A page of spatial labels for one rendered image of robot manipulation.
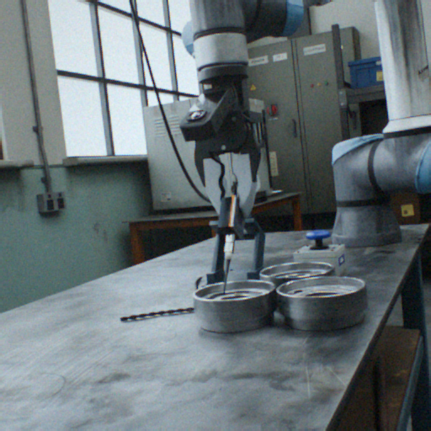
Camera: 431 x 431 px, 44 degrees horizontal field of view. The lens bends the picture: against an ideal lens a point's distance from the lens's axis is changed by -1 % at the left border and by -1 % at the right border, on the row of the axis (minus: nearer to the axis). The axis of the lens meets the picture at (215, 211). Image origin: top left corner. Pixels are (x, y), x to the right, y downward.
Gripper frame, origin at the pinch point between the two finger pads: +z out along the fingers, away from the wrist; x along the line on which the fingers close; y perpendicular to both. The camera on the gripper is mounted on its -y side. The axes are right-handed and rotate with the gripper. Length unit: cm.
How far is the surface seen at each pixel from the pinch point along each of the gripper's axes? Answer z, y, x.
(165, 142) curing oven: -27, 207, 118
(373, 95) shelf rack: -50, 338, 12
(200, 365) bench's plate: 13.2, -23.9, -4.2
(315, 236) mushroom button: 6.3, 15.1, -8.0
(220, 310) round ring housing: 10.3, -14.4, -2.8
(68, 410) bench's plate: 13.2, -35.1, 3.3
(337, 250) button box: 8.9, 15.1, -11.4
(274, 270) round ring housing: 9.8, 5.1, -3.7
